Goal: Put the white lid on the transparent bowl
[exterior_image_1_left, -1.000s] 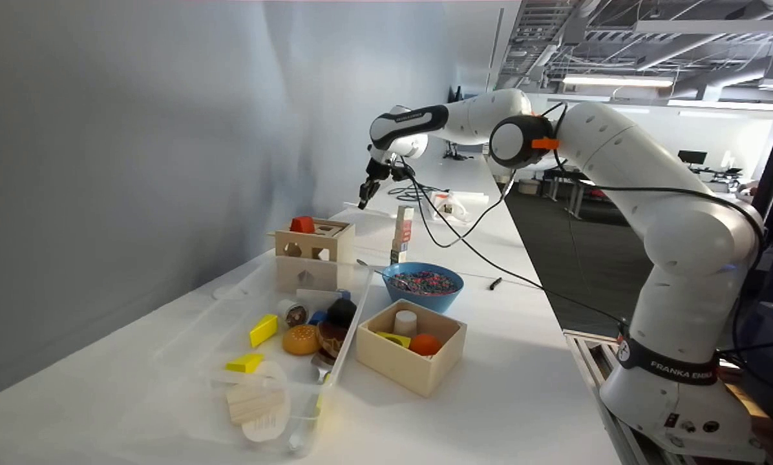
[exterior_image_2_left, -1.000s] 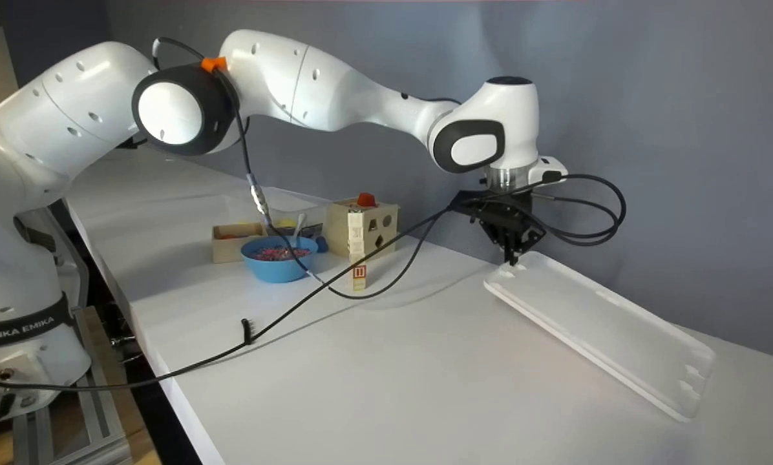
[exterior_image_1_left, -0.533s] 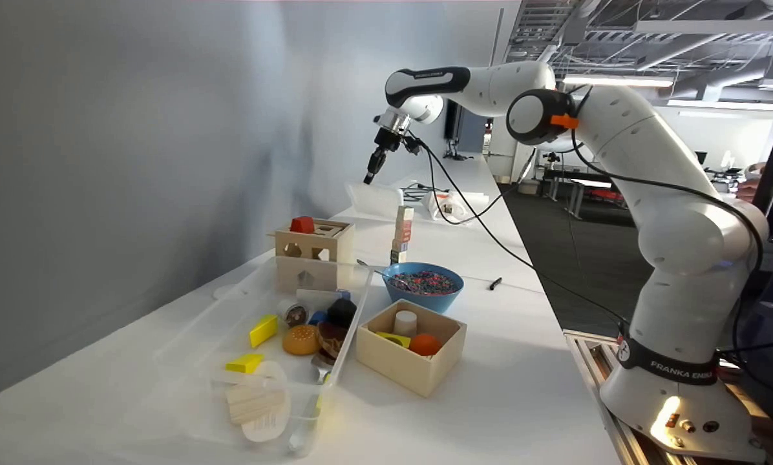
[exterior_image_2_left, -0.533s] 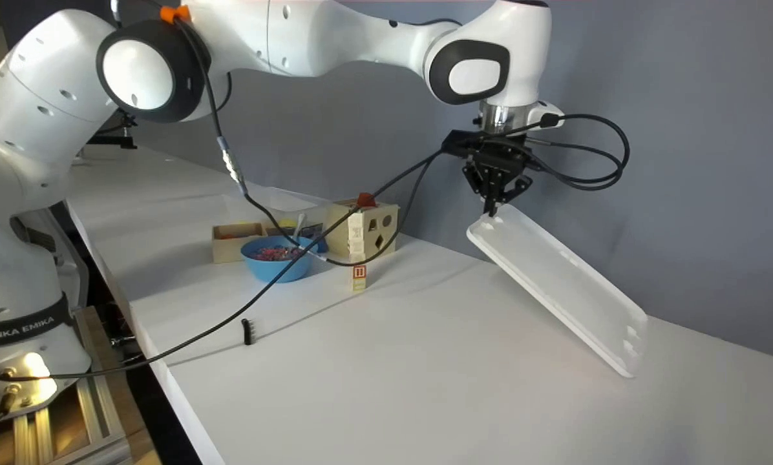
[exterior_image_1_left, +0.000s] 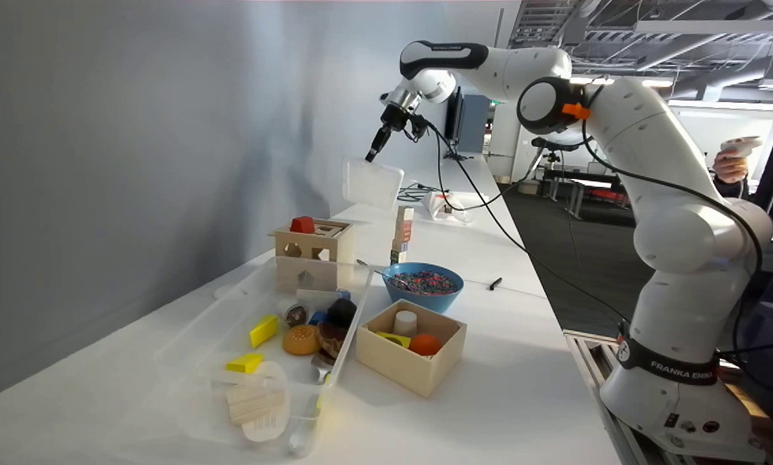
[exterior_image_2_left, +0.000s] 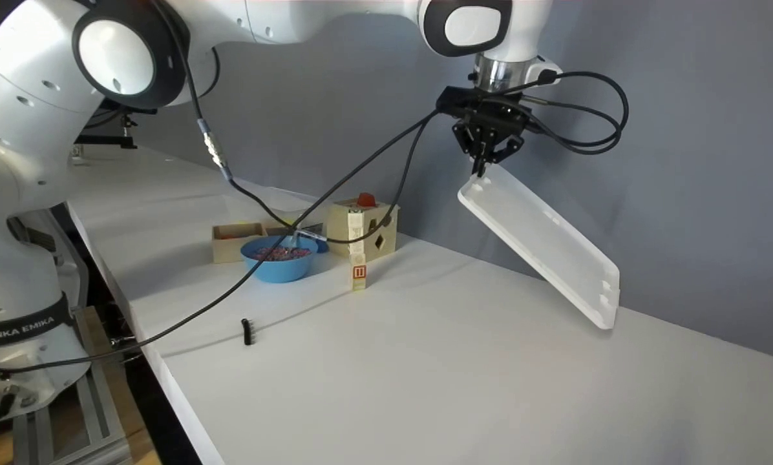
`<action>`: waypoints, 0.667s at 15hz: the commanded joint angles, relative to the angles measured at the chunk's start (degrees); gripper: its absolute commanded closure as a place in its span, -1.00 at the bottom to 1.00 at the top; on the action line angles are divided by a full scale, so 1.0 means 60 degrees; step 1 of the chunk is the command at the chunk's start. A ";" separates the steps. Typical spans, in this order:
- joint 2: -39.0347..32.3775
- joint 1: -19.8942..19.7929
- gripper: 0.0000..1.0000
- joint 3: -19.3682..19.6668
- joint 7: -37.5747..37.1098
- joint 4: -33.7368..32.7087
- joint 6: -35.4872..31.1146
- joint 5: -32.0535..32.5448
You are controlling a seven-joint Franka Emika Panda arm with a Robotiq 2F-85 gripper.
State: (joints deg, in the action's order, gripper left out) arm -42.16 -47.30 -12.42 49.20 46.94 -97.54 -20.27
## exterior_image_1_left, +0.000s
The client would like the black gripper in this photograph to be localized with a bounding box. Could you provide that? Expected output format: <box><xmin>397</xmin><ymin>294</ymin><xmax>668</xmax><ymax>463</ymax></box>
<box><xmin>364</xmin><ymin>103</ymin><xmax>410</xmax><ymax>164</ymax></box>

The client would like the blue bowl with beads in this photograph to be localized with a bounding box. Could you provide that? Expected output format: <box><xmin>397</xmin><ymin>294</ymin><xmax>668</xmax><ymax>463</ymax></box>
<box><xmin>380</xmin><ymin>260</ymin><xmax>469</xmax><ymax>316</ymax></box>

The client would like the operator hand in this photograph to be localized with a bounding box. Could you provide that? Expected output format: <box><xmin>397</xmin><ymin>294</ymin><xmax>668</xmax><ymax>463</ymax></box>
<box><xmin>715</xmin><ymin>139</ymin><xmax>761</xmax><ymax>187</ymax></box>

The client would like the printed paper sheet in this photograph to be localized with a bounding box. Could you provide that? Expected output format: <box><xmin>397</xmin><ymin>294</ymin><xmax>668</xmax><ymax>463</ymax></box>
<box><xmin>399</xmin><ymin>180</ymin><xmax>446</xmax><ymax>207</ymax></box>

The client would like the white and orange bottle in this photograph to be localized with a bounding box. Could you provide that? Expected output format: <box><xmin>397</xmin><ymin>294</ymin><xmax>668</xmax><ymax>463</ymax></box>
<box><xmin>388</xmin><ymin>204</ymin><xmax>416</xmax><ymax>266</ymax></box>

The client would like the clear plastic bag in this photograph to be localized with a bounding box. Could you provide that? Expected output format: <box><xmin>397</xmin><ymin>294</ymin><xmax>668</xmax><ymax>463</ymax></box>
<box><xmin>424</xmin><ymin>188</ymin><xmax>476</xmax><ymax>228</ymax></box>

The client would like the grey monitor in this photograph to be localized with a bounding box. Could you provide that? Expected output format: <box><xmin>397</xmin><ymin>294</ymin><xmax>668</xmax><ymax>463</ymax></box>
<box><xmin>446</xmin><ymin>87</ymin><xmax>498</xmax><ymax>164</ymax></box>

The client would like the wooden shape sorter box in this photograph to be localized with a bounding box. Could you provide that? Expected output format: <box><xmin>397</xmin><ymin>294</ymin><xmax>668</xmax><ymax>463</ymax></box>
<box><xmin>271</xmin><ymin>217</ymin><xmax>361</xmax><ymax>291</ymax></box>

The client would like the black toy piece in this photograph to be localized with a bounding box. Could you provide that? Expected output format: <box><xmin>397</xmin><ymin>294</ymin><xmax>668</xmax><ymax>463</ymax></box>
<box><xmin>327</xmin><ymin>294</ymin><xmax>361</xmax><ymax>330</ymax></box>

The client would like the black office stool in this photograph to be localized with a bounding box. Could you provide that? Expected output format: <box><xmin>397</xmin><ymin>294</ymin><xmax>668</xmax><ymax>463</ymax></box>
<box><xmin>533</xmin><ymin>135</ymin><xmax>582</xmax><ymax>201</ymax></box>

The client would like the white wooden cylinder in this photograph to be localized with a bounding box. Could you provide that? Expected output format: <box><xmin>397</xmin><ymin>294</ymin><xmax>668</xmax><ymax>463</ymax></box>
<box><xmin>393</xmin><ymin>308</ymin><xmax>420</xmax><ymax>335</ymax></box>

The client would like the yellow flat wooden piece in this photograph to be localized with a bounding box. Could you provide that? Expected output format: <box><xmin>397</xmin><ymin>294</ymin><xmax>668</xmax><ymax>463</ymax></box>
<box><xmin>377</xmin><ymin>328</ymin><xmax>414</xmax><ymax>350</ymax></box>

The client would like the dark brown toy piece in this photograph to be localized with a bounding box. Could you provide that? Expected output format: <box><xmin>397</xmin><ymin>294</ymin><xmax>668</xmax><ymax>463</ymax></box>
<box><xmin>315</xmin><ymin>322</ymin><xmax>350</xmax><ymax>359</ymax></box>

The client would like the orange ball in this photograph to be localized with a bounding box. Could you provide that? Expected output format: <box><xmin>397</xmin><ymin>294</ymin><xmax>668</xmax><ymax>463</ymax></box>
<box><xmin>410</xmin><ymin>330</ymin><xmax>446</xmax><ymax>357</ymax></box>

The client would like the orange round disc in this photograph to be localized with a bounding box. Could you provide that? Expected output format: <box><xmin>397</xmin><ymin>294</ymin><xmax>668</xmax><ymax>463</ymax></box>
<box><xmin>282</xmin><ymin>322</ymin><xmax>323</xmax><ymax>359</ymax></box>

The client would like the yellow rectangular block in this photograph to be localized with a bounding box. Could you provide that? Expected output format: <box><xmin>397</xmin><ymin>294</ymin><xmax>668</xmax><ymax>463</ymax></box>
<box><xmin>246</xmin><ymin>313</ymin><xmax>282</xmax><ymax>350</ymax></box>

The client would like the open wooden box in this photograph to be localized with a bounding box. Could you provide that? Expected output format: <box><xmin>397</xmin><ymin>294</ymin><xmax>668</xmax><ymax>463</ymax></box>
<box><xmin>353</xmin><ymin>297</ymin><xmax>470</xmax><ymax>397</ymax></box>

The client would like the transparent plastic bin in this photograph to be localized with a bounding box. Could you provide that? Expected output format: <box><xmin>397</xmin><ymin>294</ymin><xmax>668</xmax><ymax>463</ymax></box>
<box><xmin>156</xmin><ymin>257</ymin><xmax>380</xmax><ymax>461</ymax></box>

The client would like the yellow wedge block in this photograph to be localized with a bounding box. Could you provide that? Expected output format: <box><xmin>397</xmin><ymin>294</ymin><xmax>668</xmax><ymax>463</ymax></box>
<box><xmin>222</xmin><ymin>350</ymin><xmax>268</xmax><ymax>374</ymax></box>

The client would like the white round disc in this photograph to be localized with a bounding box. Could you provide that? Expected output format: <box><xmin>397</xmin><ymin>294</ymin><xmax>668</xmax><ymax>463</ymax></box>
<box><xmin>242</xmin><ymin>412</ymin><xmax>293</xmax><ymax>445</ymax></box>

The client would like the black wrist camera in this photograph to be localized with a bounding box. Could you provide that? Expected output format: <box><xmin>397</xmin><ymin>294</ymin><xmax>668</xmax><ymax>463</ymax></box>
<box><xmin>406</xmin><ymin>112</ymin><xmax>433</xmax><ymax>139</ymax></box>

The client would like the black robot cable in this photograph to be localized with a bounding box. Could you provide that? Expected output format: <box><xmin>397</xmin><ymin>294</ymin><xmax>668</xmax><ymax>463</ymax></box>
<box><xmin>414</xmin><ymin>80</ymin><xmax>768</xmax><ymax>365</ymax></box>

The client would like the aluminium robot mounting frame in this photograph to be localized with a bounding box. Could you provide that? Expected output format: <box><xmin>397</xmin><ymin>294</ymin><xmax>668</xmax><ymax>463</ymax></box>
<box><xmin>564</xmin><ymin>330</ymin><xmax>640</xmax><ymax>465</ymax></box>

